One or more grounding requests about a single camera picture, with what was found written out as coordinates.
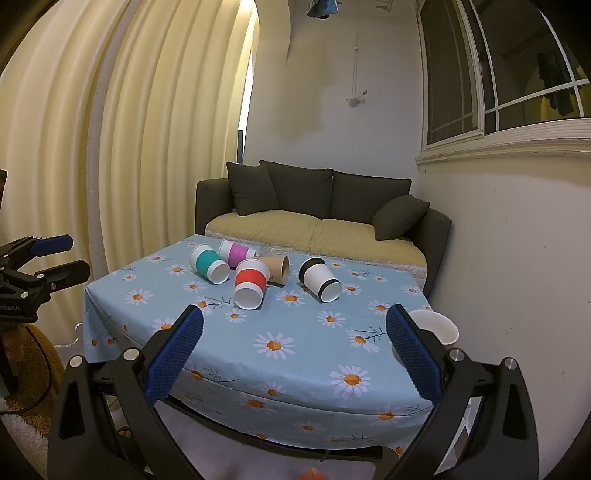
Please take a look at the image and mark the dark grey sofa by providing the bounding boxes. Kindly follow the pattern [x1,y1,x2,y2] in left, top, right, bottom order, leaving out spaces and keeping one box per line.
[195,160,452,299]

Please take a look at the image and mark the white fluffy rug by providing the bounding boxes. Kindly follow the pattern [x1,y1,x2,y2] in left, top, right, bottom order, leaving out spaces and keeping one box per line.
[0,396,49,480]

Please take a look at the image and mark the black banded white cup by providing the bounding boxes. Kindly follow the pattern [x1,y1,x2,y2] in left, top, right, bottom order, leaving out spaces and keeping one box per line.
[298,257,343,304]

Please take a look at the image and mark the hanging blue clothes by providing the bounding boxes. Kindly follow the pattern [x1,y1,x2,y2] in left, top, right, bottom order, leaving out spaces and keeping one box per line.
[305,0,343,20]

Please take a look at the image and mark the brown paper cup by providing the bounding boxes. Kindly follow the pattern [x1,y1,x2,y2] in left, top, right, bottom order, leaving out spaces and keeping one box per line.
[259,255,291,287]

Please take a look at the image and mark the teal banded white cup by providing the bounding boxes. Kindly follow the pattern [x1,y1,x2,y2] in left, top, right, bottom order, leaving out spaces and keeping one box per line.
[189,243,231,284]

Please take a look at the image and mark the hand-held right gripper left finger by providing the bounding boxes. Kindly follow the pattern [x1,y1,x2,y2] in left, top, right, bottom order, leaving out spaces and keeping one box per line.
[47,304,206,480]

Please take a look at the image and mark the dark grey back cushion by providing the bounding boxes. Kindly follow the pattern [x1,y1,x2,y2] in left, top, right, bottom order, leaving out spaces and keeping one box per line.
[331,171,413,225]
[259,160,334,220]

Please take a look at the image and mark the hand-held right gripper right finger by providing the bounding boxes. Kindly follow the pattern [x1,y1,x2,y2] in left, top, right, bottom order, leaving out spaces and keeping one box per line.
[385,303,539,480]

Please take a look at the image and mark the black cable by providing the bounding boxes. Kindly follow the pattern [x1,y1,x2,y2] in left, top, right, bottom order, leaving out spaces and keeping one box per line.
[0,332,54,416]

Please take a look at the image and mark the purple banded white cup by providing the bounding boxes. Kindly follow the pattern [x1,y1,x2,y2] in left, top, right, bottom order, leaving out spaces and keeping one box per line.
[218,239,258,270]

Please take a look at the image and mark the plain white cup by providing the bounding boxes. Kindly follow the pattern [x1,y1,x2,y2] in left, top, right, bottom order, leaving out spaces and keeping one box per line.
[392,309,461,370]

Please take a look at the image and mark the dark grey throw pillow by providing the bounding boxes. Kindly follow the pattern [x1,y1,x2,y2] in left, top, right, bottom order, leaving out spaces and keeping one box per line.
[226,162,280,217]
[372,195,431,241]

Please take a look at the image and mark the cream curtain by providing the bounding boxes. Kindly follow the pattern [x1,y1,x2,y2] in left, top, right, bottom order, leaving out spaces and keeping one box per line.
[0,0,260,296]

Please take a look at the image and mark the red banded white cup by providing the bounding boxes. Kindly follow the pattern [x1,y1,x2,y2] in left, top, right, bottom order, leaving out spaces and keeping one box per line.
[233,258,271,310]

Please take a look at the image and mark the hanging white cord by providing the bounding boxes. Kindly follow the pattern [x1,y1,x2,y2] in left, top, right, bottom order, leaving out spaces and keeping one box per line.
[344,33,369,110]

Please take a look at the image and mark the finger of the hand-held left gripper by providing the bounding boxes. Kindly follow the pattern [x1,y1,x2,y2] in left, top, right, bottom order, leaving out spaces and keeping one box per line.
[0,234,75,271]
[0,260,92,301]

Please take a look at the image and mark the white framed window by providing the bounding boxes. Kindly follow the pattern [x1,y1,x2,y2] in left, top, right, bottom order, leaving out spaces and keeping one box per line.
[414,0,591,163]

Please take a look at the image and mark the yellow sofa blanket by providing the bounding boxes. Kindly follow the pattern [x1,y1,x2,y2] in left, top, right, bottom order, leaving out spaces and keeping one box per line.
[204,210,428,278]

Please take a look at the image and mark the brown rug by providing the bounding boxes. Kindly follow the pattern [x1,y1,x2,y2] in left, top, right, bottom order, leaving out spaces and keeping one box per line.
[0,323,66,437]

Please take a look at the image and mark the blue daisy tablecloth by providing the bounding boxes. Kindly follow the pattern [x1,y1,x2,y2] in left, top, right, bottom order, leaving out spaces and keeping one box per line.
[82,234,435,459]

